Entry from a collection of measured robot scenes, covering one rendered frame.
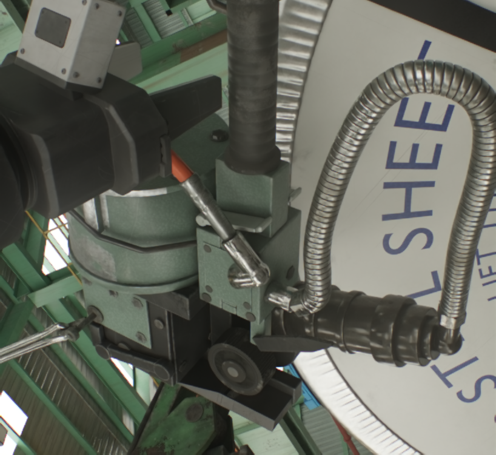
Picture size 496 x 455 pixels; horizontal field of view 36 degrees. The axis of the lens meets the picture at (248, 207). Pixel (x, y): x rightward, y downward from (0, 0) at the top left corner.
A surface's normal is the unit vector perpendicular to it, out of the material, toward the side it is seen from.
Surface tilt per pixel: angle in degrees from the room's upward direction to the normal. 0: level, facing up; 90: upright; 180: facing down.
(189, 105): 129
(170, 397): 90
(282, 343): 47
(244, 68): 70
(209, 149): 115
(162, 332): 58
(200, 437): 90
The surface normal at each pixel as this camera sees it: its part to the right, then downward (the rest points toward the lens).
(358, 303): -0.32, -0.75
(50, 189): 0.05, 0.59
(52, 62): -0.58, -0.03
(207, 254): -0.54, 0.50
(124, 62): 0.74, 0.40
